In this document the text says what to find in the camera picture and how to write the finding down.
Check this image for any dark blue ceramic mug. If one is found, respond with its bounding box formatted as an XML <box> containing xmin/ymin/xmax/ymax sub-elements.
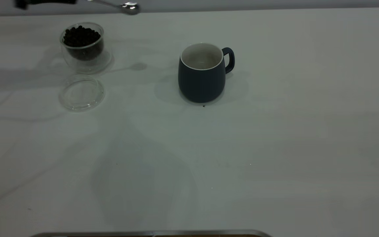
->
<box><xmin>178</xmin><ymin>42</ymin><xmax>235</xmax><ymax>103</ymax></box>

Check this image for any small clear glass dish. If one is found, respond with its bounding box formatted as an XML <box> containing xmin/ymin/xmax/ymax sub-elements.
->
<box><xmin>59</xmin><ymin>75</ymin><xmax>106</xmax><ymax>112</ymax></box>

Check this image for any grey metal bar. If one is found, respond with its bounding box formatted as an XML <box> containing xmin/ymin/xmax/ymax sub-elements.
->
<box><xmin>30</xmin><ymin>229</ymin><xmax>272</xmax><ymax>237</ymax></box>

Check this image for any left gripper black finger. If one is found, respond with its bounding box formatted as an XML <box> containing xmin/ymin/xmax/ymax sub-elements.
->
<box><xmin>14</xmin><ymin>0</ymin><xmax>77</xmax><ymax>10</ymax></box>

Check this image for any dark coffee beans pile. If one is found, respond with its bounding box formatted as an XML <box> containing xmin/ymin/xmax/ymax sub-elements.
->
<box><xmin>63</xmin><ymin>25</ymin><xmax>105</xmax><ymax>62</ymax></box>

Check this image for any blue-handled metal spoon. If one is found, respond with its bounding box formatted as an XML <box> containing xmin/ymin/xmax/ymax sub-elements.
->
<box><xmin>87</xmin><ymin>0</ymin><xmax>141</xmax><ymax>15</ymax></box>

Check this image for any clear double-wall glass cup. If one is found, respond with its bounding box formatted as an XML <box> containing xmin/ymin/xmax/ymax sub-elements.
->
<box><xmin>60</xmin><ymin>22</ymin><xmax>113</xmax><ymax>75</ymax></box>

